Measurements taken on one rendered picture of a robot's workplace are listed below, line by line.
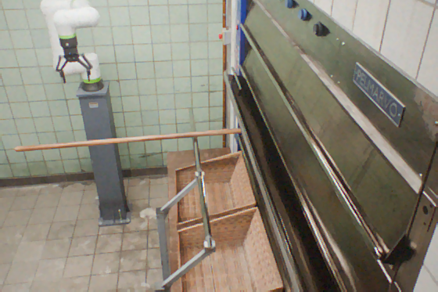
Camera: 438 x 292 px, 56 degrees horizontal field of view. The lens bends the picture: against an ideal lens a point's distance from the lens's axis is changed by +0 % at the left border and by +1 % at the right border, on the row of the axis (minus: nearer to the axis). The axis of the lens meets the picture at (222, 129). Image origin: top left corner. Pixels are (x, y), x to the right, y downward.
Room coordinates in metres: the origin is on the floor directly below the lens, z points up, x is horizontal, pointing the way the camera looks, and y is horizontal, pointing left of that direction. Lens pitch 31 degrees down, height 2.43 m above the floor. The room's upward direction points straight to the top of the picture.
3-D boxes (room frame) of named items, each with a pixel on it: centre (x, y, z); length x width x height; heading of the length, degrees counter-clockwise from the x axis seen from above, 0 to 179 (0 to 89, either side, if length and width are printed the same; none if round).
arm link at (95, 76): (2.65, 0.93, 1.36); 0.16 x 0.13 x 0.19; 114
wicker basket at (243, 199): (2.06, 0.07, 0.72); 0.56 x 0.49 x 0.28; 6
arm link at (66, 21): (2.16, 0.83, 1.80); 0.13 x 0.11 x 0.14; 114
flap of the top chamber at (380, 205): (1.53, -0.27, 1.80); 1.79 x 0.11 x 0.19; 8
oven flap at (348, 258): (1.53, -0.27, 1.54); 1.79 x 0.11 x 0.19; 8
